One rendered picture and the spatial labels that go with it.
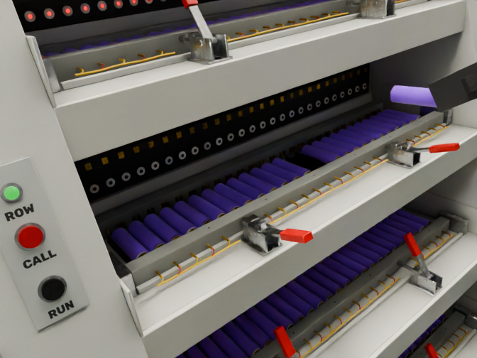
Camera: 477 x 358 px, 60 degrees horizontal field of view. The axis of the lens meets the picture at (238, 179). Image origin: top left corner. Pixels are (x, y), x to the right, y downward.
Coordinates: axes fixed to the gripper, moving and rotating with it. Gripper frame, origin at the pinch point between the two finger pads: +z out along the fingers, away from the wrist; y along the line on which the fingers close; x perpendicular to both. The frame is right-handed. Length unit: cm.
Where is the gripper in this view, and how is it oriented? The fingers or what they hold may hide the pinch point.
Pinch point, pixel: (475, 80)
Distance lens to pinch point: 45.3
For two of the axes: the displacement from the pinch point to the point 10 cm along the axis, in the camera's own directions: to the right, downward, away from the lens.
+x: 4.1, 9.1, 0.1
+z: -4.7, 2.0, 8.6
